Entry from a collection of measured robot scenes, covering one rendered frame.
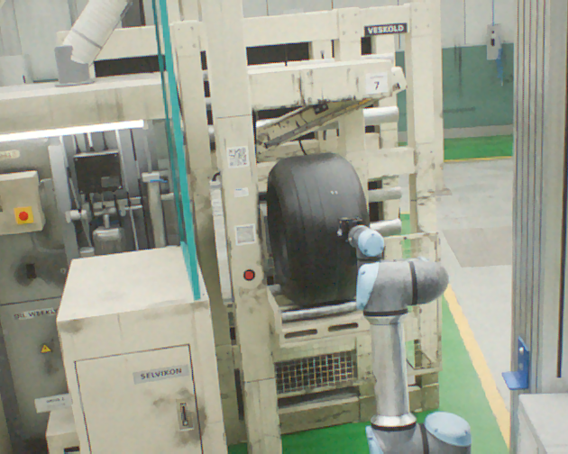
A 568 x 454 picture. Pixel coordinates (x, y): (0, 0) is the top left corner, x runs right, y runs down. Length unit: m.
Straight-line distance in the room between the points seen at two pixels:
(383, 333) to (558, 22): 0.89
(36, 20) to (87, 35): 9.73
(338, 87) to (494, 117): 9.16
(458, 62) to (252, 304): 9.36
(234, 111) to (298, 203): 0.40
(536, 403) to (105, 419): 1.15
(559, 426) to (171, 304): 1.02
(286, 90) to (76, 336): 1.38
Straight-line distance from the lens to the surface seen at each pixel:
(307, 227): 2.54
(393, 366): 1.89
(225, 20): 2.60
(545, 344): 1.49
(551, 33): 1.35
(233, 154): 2.63
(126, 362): 2.02
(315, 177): 2.62
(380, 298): 1.85
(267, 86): 2.89
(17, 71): 12.42
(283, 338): 2.75
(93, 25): 2.86
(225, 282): 2.75
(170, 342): 2.00
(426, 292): 1.87
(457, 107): 11.89
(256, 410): 2.98
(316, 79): 2.93
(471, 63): 11.87
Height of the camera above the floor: 1.96
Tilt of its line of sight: 16 degrees down
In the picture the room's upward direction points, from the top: 5 degrees counter-clockwise
